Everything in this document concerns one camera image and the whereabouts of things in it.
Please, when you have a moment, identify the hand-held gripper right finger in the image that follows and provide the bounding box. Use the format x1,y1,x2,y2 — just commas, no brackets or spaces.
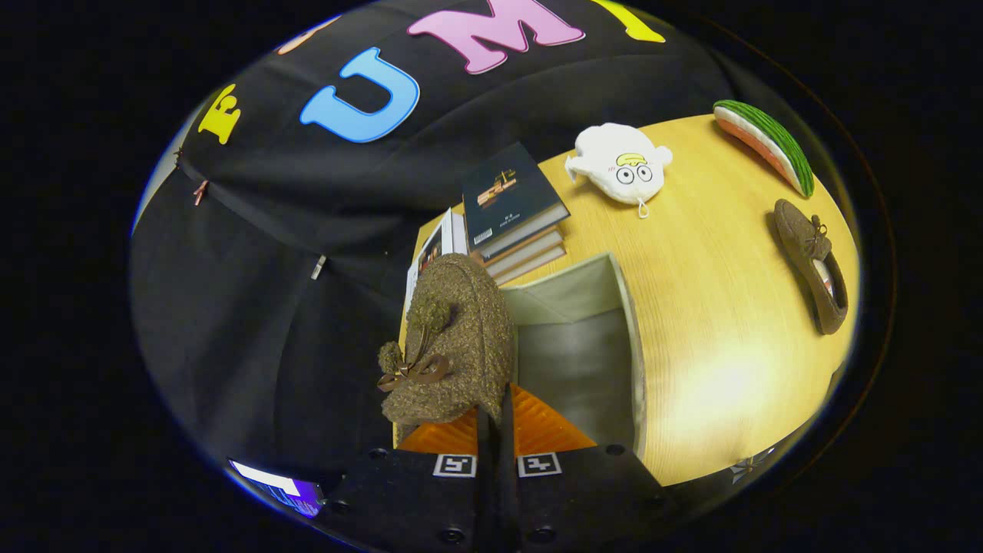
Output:
499,383,678,553

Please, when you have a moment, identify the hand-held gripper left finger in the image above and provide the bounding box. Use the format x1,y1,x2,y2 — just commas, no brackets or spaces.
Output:
324,406,498,553

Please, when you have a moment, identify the grey fabric storage box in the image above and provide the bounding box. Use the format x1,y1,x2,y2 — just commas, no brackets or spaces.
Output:
501,252,647,455

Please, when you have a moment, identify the brown fuzzy slipper shoe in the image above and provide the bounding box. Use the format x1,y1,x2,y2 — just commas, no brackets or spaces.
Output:
773,198,850,336
377,253,516,428

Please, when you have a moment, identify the white portrait book box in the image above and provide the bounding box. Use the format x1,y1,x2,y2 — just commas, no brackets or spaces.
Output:
402,207,469,323

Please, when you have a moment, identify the lit laptop screen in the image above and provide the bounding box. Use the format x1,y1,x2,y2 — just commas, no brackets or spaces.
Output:
229,459,325,519

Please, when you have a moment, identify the black backdrop cloth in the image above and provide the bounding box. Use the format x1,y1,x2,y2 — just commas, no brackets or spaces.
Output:
129,0,769,500

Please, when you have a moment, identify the brown hardcover book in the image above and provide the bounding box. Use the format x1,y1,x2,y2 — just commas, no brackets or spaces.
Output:
481,227,567,279
493,246,568,288

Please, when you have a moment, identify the dark hardcover book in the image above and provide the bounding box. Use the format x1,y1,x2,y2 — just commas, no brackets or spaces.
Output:
462,141,571,260

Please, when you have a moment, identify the white plush toy with eyes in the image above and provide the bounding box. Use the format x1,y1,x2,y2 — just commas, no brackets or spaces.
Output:
565,123,674,219

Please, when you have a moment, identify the watermelon slice plush toy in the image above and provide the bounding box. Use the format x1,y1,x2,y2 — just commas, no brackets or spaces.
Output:
712,99,816,199

